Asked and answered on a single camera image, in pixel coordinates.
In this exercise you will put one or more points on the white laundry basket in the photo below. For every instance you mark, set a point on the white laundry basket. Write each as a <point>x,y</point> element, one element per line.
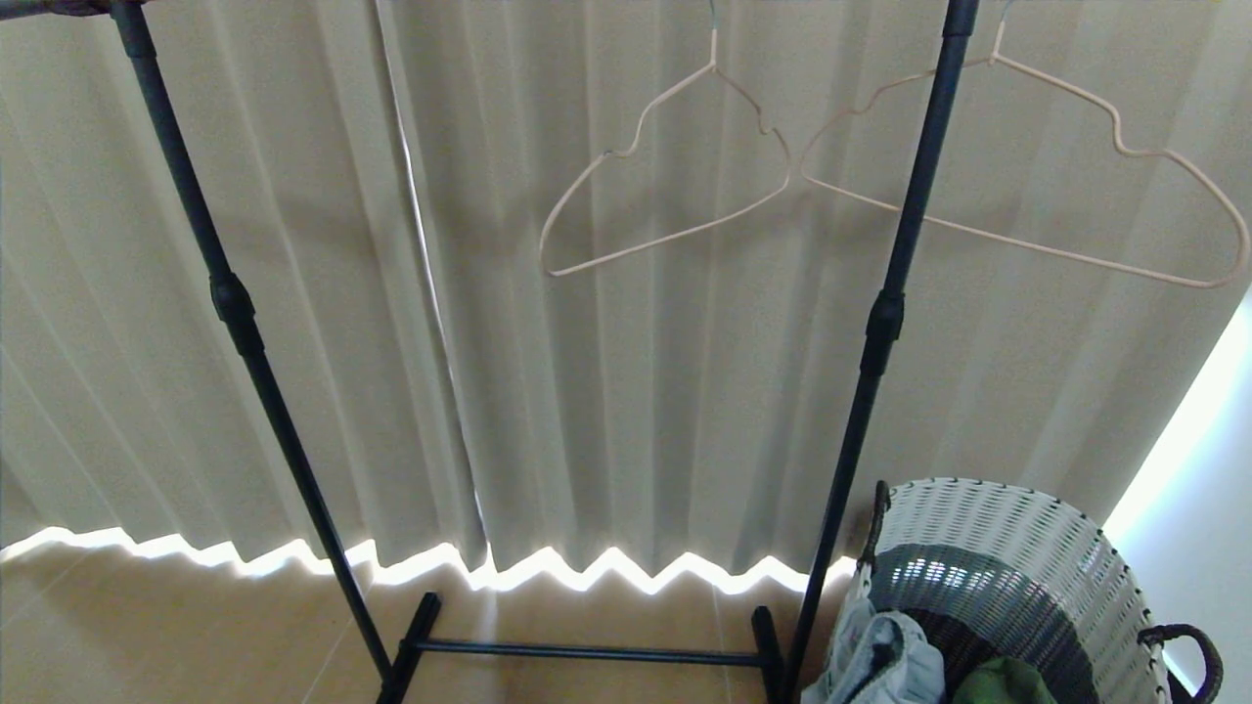
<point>978,508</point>

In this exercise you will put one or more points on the pale grey shorts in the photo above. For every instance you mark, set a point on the pale grey shorts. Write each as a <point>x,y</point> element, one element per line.
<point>880,655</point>

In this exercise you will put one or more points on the black clothes rack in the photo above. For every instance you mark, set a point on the black clothes rack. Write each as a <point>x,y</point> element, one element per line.
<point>235,303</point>

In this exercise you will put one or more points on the green printed shirt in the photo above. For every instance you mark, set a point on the green printed shirt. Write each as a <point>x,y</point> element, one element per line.
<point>1007,684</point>

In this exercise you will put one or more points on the beige curtain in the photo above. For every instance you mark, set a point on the beige curtain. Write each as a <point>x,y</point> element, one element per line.
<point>636,391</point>

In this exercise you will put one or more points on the pink clothes hanger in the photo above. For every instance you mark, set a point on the pink clothes hanger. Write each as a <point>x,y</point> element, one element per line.
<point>997,47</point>
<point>713,49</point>

